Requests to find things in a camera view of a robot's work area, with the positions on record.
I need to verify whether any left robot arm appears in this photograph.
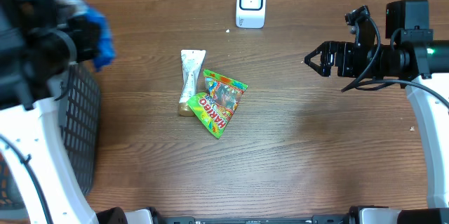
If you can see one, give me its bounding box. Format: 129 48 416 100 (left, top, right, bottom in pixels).
1 0 154 223

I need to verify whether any grey plastic basket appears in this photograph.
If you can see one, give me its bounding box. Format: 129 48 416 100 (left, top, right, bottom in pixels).
1 64 101 220

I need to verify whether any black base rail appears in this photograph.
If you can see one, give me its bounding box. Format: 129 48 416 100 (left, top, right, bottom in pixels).
161 214 349 224

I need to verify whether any white tube with gold cap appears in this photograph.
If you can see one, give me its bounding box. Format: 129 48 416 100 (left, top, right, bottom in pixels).
178 49 206 117

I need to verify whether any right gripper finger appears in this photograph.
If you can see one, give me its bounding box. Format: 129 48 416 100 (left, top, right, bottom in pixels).
304 58 331 77
304 41 330 62

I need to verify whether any white barcode scanner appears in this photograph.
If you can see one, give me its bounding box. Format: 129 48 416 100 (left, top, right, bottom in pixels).
236 0 267 29

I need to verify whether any green Haribo candy bag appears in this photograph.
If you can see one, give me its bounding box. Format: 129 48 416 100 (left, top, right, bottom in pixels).
187 70 248 139

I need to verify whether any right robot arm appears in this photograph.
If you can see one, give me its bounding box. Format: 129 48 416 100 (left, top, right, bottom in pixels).
304 0 448 223

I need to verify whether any blue Oreo cookie pack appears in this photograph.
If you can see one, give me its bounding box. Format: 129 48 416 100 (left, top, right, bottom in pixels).
71 0 116 72

